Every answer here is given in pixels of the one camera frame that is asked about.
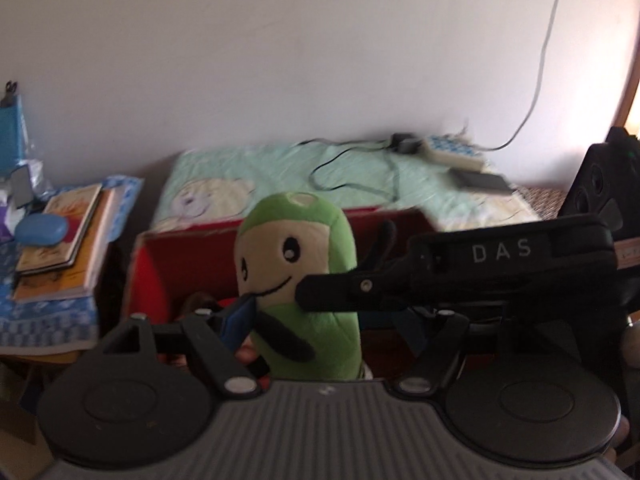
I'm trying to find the green bean plush toy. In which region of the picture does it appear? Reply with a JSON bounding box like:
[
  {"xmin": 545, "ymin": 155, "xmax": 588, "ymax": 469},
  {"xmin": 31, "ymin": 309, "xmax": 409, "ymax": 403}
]
[{"xmin": 233, "ymin": 190, "xmax": 362, "ymax": 380}]

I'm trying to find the patterned brown mattress cover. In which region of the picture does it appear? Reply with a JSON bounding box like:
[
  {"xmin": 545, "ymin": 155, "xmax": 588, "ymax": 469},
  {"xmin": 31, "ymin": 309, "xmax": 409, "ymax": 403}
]
[{"xmin": 514, "ymin": 185, "xmax": 567, "ymax": 220}]

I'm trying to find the red cardboard box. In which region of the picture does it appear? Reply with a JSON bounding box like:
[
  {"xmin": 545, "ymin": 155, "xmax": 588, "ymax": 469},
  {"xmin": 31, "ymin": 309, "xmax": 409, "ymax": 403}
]
[{"xmin": 121, "ymin": 206, "xmax": 442, "ymax": 380}]

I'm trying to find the black smartphone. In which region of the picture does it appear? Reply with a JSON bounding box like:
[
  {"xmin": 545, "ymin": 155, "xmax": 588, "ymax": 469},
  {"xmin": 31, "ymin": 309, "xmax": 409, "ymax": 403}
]
[{"xmin": 448, "ymin": 168, "xmax": 513, "ymax": 195}]

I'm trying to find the blue checkered cloth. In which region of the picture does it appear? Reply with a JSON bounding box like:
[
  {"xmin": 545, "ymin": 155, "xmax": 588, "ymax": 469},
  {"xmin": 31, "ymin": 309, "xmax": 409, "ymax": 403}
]
[{"xmin": 1, "ymin": 176, "xmax": 142, "ymax": 356}]

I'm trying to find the black power adapter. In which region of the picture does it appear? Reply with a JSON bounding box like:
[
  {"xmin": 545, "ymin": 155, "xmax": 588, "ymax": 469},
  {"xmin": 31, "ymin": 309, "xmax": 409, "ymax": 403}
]
[{"xmin": 388, "ymin": 132, "xmax": 423, "ymax": 155}]

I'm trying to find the lower orange book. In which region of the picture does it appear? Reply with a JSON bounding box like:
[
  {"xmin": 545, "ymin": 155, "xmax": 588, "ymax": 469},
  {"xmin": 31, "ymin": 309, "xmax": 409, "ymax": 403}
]
[{"xmin": 12, "ymin": 184, "xmax": 122, "ymax": 304}]

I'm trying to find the orange book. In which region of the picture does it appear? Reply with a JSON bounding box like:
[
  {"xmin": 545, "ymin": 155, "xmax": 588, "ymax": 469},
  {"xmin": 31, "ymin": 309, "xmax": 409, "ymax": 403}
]
[
  {"xmin": 14, "ymin": 184, "xmax": 102, "ymax": 275},
  {"xmin": 12, "ymin": 184, "xmax": 122, "ymax": 304}
]

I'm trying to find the white power strip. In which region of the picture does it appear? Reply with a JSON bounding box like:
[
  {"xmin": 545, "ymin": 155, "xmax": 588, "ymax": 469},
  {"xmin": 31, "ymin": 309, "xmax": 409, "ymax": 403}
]
[{"xmin": 424, "ymin": 136, "xmax": 485, "ymax": 171}]

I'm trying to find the top orange book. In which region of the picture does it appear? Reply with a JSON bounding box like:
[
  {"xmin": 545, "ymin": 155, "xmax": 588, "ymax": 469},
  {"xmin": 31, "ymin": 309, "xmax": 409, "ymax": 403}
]
[{"xmin": 14, "ymin": 184, "xmax": 102, "ymax": 275}]

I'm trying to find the blue glasses case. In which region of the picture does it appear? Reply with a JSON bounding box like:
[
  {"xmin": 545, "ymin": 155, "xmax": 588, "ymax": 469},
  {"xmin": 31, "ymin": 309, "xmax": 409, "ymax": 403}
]
[{"xmin": 14, "ymin": 214, "xmax": 68, "ymax": 247}]

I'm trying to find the small black mirror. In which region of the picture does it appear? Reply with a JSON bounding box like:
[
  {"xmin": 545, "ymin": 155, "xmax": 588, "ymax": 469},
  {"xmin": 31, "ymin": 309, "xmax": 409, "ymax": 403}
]
[{"xmin": 9, "ymin": 165, "xmax": 35, "ymax": 209}]

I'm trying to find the blue clipped notepad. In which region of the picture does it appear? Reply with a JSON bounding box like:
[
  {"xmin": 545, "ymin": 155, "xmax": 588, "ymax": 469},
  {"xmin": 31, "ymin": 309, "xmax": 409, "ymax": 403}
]
[{"xmin": 0, "ymin": 80, "xmax": 29, "ymax": 180}]

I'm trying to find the black camera rig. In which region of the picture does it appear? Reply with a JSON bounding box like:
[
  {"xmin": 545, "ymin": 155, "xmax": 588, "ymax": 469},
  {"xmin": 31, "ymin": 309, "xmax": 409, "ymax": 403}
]
[{"xmin": 558, "ymin": 127, "xmax": 640, "ymax": 240}]

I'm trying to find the black adapter cable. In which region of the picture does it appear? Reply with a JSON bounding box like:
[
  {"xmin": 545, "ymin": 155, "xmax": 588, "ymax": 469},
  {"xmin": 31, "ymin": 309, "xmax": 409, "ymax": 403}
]
[{"xmin": 292, "ymin": 138, "xmax": 402, "ymax": 201}]

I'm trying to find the wooden door frame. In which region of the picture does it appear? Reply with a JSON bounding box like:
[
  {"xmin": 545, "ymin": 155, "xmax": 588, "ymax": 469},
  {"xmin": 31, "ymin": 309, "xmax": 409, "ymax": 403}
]
[{"xmin": 613, "ymin": 65, "xmax": 639, "ymax": 136}]

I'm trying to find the grey wall cable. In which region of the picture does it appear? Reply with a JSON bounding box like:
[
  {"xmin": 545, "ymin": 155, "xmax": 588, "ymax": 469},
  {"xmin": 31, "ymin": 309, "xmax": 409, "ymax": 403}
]
[{"xmin": 479, "ymin": 0, "xmax": 566, "ymax": 153}]

